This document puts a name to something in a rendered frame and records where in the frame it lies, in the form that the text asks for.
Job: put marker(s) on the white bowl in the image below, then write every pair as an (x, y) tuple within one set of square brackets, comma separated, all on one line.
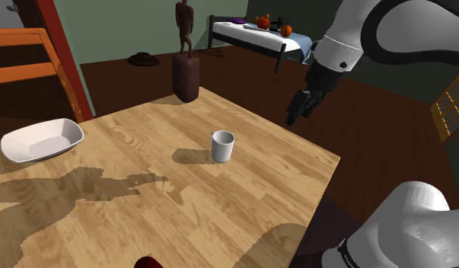
[(36, 143)]

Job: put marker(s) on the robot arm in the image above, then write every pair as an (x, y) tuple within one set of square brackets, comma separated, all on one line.
[(400, 33)]

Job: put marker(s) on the red door frame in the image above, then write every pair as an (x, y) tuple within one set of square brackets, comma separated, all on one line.
[(65, 55)]

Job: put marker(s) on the dark brown hat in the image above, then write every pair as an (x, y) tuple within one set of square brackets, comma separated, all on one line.
[(143, 60)]

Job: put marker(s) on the light wooden table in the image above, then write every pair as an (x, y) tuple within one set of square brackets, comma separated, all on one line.
[(214, 208)]

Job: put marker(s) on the black frame bed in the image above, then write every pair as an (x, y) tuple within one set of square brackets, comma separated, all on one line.
[(258, 39)]

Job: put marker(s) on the yellow lattice rack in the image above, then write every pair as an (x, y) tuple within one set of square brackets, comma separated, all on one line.
[(451, 107)]

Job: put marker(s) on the dark red round object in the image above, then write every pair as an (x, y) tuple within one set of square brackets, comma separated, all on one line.
[(147, 262)]

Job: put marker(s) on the white mug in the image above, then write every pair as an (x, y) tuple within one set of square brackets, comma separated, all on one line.
[(222, 148)]

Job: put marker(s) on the brown human figure statue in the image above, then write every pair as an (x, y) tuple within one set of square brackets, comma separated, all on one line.
[(185, 78)]

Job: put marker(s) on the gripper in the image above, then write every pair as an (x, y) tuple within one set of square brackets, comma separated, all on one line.
[(323, 78)]

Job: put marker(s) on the orange wooden shelf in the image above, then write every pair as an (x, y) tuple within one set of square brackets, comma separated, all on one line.
[(21, 72)]

